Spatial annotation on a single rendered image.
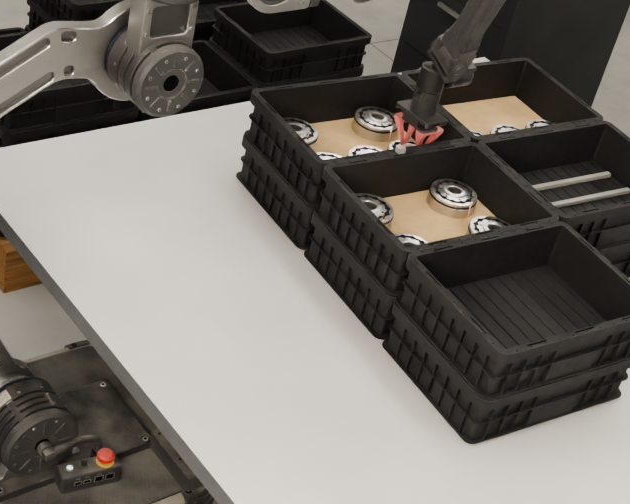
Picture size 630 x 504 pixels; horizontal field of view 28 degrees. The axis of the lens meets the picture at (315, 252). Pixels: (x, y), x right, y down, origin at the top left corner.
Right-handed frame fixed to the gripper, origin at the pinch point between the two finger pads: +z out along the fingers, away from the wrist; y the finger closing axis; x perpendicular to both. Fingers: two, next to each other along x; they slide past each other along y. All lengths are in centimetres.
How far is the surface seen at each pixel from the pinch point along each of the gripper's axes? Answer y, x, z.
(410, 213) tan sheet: -14.8, 11.8, 5.5
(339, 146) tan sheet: 11.6, 10.0, 4.6
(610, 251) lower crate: -40.8, -24.8, 6.8
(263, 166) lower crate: 14.3, 28.4, 8.0
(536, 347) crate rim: -65, 30, -2
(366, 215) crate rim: -21.9, 32.9, -2.8
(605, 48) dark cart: 73, -172, 29
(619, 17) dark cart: 73, -172, 17
